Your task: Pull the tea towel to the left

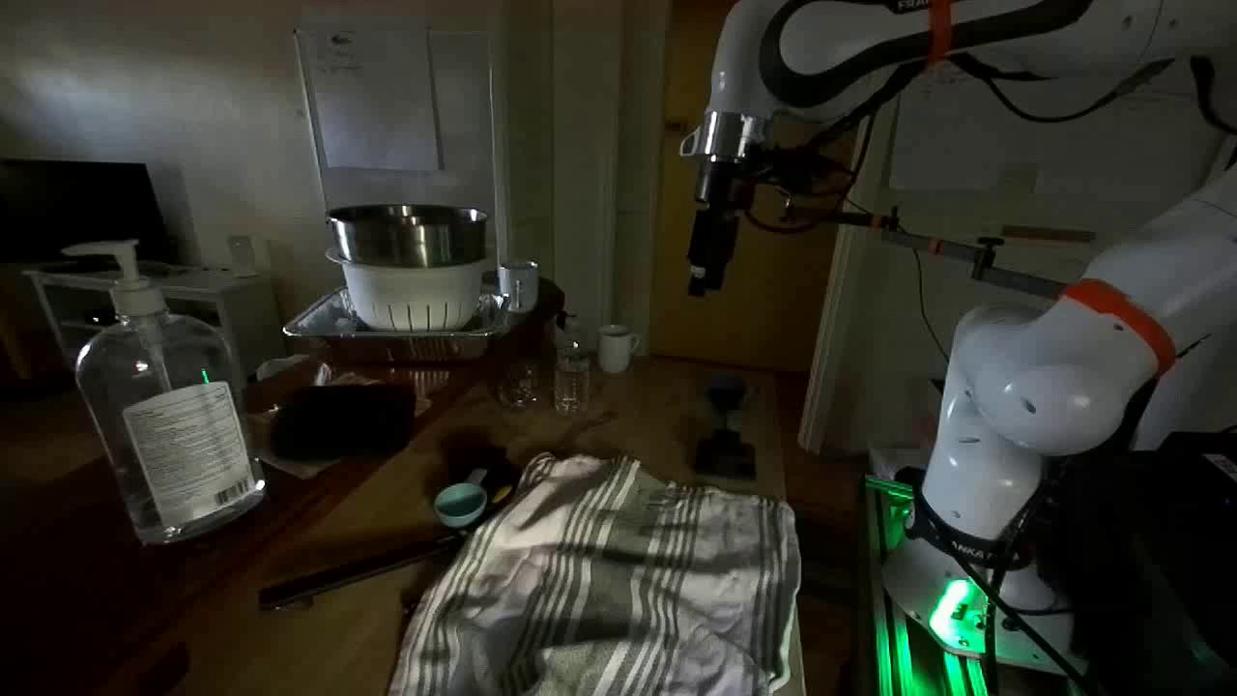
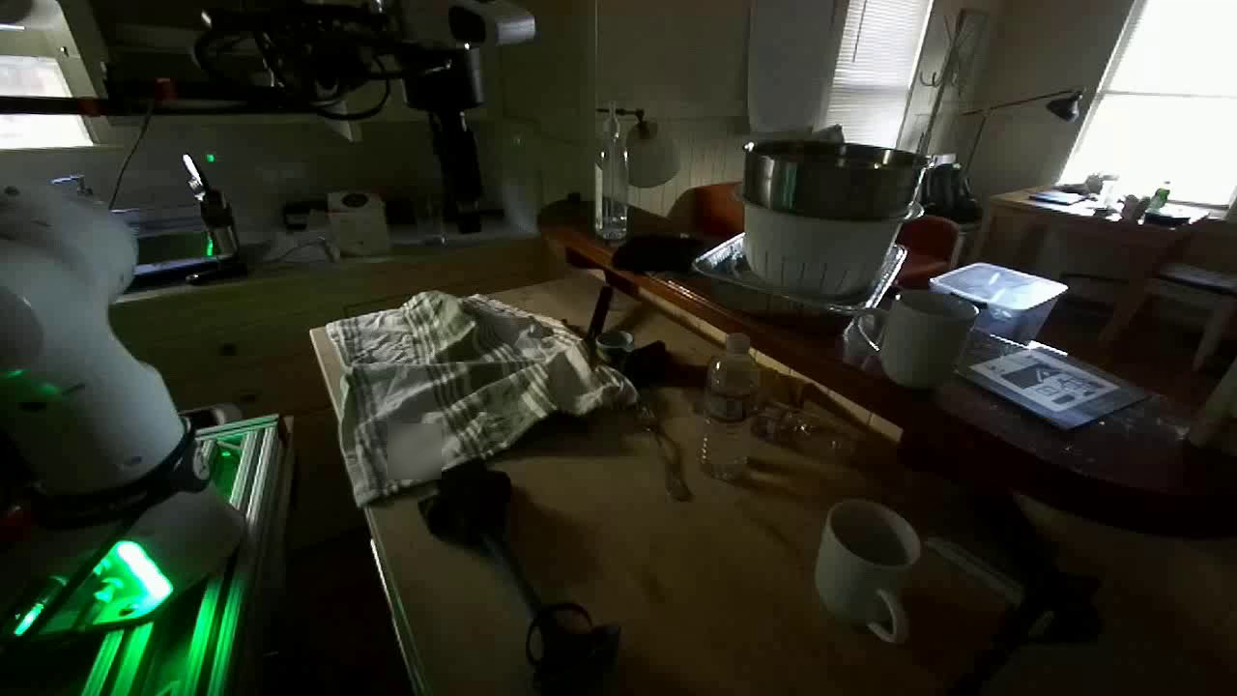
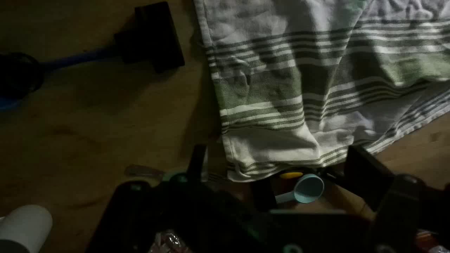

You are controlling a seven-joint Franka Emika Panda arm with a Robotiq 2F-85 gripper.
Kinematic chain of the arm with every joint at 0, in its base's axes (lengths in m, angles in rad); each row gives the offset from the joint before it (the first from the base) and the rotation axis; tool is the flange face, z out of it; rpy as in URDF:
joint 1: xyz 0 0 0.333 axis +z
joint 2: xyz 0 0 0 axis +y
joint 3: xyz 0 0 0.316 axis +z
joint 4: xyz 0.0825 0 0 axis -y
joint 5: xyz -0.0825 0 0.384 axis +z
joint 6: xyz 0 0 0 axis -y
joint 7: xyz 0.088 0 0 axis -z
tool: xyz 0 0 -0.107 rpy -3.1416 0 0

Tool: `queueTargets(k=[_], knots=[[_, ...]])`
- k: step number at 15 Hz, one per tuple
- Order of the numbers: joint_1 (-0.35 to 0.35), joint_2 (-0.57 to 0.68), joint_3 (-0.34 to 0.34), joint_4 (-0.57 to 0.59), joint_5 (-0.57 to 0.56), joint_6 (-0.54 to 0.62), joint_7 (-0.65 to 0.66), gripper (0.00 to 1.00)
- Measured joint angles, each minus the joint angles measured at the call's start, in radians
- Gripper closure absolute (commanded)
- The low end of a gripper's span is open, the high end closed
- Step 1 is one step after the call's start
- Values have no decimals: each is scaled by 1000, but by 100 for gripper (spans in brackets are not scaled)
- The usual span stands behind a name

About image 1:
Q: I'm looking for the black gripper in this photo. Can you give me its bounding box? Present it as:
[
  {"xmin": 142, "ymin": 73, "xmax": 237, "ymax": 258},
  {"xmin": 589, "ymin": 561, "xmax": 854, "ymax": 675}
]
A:
[{"xmin": 687, "ymin": 162, "xmax": 745, "ymax": 297}]

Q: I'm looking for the white cabinet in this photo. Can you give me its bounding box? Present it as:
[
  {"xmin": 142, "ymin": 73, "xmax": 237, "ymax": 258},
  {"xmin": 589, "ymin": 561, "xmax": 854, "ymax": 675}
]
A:
[{"xmin": 23, "ymin": 263, "xmax": 285, "ymax": 378}]

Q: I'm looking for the clear hand sanitizer bottle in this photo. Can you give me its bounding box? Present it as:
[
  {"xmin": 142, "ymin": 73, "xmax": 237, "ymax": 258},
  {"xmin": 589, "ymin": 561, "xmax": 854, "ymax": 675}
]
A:
[{"xmin": 71, "ymin": 240, "xmax": 267, "ymax": 544}]

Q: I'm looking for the dark monitor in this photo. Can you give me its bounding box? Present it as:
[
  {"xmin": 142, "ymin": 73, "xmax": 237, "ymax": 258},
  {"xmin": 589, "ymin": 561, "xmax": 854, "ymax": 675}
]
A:
[{"xmin": 0, "ymin": 159, "xmax": 178, "ymax": 263}]

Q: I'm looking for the striped tea towel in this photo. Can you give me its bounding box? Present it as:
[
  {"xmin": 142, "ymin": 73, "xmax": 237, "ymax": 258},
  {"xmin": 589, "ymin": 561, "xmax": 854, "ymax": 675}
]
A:
[{"xmin": 390, "ymin": 457, "xmax": 799, "ymax": 696}]

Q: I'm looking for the whiteboard on wall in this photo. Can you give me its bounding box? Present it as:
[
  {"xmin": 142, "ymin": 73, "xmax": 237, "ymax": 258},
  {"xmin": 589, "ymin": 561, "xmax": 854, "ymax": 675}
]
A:
[{"xmin": 300, "ymin": 21, "xmax": 439, "ymax": 175}]

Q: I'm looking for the stainless steel bowl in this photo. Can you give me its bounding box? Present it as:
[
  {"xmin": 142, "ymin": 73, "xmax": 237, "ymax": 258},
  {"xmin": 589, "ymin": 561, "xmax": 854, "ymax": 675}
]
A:
[{"xmin": 327, "ymin": 205, "xmax": 488, "ymax": 266}]

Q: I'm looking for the clear plastic water bottle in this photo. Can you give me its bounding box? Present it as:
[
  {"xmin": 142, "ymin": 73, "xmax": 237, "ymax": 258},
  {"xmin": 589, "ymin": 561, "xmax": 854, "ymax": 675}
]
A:
[{"xmin": 553, "ymin": 318, "xmax": 593, "ymax": 416}]

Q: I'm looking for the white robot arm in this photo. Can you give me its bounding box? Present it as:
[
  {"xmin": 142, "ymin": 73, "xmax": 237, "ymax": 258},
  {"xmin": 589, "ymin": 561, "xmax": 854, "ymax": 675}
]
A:
[{"xmin": 687, "ymin": 0, "xmax": 1234, "ymax": 541}]

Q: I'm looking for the black cloth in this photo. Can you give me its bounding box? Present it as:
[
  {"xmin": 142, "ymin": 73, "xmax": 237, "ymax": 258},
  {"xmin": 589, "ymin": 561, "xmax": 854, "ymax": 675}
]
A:
[{"xmin": 271, "ymin": 383, "xmax": 416, "ymax": 461}]

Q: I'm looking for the black spatula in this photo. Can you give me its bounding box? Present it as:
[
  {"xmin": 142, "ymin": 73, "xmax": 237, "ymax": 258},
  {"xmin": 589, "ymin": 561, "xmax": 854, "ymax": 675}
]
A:
[{"xmin": 256, "ymin": 535, "xmax": 461, "ymax": 611}]

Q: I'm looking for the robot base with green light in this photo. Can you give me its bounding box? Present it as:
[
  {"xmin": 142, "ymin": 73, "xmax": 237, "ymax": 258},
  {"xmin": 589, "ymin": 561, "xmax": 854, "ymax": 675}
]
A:
[{"xmin": 866, "ymin": 475, "xmax": 1099, "ymax": 696}]

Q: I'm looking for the white colander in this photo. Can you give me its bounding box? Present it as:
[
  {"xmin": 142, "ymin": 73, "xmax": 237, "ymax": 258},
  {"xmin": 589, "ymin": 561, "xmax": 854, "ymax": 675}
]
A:
[{"xmin": 332, "ymin": 256, "xmax": 488, "ymax": 334}]

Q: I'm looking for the small teal cup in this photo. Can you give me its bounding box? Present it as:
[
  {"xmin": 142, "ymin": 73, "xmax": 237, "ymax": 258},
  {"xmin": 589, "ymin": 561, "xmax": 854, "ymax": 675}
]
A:
[{"xmin": 433, "ymin": 483, "xmax": 488, "ymax": 529}]

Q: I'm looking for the white mug on table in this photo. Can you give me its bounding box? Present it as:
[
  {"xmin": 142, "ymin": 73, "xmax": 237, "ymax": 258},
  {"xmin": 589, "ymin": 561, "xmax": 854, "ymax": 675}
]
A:
[{"xmin": 595, "ymin": 325, "xmax": 634, "ymax": 377}]

